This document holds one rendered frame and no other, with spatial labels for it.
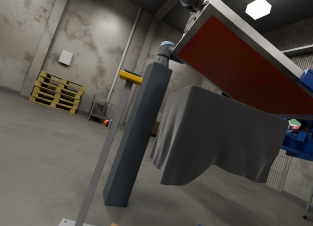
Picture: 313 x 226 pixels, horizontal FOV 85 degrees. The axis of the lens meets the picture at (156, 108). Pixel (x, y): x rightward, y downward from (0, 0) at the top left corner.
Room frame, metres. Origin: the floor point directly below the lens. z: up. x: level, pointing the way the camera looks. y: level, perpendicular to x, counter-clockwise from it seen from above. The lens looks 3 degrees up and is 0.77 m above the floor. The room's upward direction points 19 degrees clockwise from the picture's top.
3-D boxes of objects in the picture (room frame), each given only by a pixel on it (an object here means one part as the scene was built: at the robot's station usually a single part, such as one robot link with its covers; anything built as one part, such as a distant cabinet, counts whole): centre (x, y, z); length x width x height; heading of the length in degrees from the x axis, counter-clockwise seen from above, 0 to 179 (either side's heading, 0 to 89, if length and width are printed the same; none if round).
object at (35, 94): (6.05, 3.40, 0.51); 1.43 x 0.98 x 1.01; 112
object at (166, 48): (1.47, 0.08, 1.37); 0.13 x 0.12 x 0.14; 97
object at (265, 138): (0.74, -0.36, 0.74); 0.46 x 0.04 x 0.42; 99
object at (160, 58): (1.47, 0.09, 1.25); 0.15 x 0.15 x 0.10
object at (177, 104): (0.91, -0.09, 0.74); 0.45 x 0.03 x 0.43; 9
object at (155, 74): (1.47, 0.09, 0.60); 0.18 x 0.18 x 1.20; 22
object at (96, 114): (6.27, 1.99, 0.42); 1.64 x 0.62 x 0.85; 22
